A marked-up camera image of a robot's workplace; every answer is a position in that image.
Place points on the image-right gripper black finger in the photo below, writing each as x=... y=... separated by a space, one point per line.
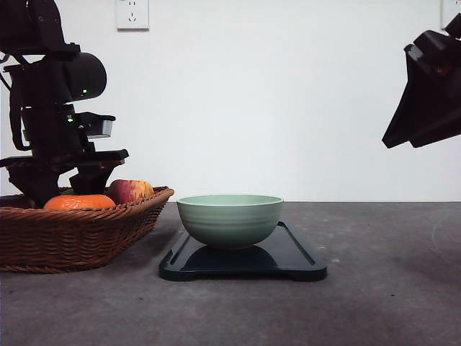
x=424 y=95
x=447 y=122

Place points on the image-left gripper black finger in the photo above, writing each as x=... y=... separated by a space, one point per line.
x=93 y=178
x=39 y=184

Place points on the black image-left gripper body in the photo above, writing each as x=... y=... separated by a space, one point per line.
x=56 y=142

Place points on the black image-left robot arm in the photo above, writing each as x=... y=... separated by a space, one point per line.
x=53 y=74

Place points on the brown wicker basket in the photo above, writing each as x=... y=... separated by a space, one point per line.
x=66 y=240

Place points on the orange tangerine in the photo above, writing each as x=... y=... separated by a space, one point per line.
x=80 y=202

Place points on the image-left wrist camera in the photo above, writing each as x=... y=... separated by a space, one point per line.
x=94 y=125

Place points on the dark rectangular tray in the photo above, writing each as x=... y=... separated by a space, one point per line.
x=284 y=255

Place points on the black image-right gripper body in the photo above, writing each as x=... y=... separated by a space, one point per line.
x=434 y=54

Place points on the dark green avocado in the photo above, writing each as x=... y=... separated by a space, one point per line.
x=69 y=192

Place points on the green ceramic bowl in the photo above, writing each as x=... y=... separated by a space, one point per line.
x=230 y=221

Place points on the red yellow apple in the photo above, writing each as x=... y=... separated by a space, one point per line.
x=129 y=191

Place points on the white wall socket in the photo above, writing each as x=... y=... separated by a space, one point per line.
x=132 y=16
x=448 y=10

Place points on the white wall socket left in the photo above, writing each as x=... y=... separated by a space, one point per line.
x=132 y=16

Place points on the white wall socket right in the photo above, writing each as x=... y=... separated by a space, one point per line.
x=448 y=10

